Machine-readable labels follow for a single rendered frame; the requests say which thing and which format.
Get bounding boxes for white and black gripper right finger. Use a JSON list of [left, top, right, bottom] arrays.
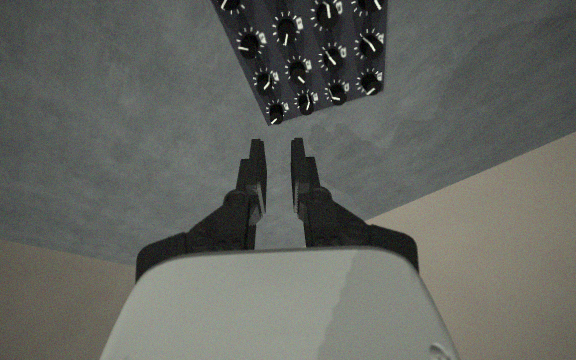
[[291, 138, 419, 274]]

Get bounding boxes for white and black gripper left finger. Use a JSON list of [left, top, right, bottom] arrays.
[[135, 139, 267, 284]]

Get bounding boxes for black knob box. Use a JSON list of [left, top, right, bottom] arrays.
[[211, 0, 388, 126]]

